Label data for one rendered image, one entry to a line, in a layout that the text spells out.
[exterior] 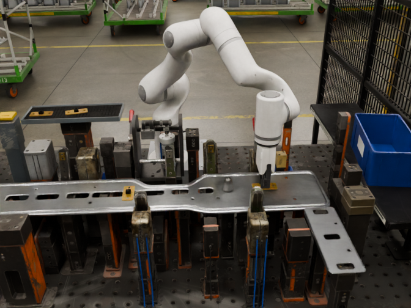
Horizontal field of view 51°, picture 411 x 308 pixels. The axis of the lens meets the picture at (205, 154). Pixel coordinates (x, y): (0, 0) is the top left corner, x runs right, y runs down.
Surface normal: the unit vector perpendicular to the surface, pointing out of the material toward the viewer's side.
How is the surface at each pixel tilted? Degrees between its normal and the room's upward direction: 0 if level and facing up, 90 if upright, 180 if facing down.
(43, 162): 90
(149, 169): 0
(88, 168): 90
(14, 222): 0
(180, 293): 0
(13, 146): 90
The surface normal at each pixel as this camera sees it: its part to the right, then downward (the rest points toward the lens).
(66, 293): -0.01, -0.87
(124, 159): 0.04, 0.49
